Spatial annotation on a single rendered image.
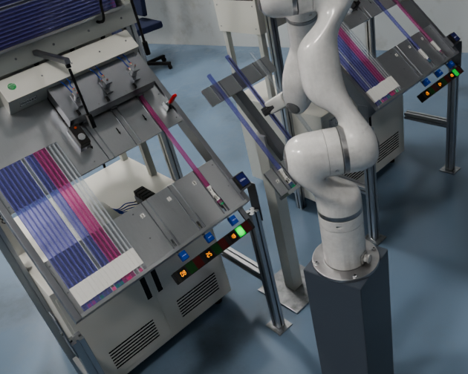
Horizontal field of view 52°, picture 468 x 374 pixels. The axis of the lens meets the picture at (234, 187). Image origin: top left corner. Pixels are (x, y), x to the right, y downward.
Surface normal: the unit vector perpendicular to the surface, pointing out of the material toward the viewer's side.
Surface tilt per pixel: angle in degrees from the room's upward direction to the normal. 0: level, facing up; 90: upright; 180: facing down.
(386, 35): 90
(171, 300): 90
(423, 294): 0
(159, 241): 46
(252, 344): 0
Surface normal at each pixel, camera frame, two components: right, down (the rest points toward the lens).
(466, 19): -0.60, 0.54
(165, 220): 0.32, -0.36
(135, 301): 0.65, 0.29
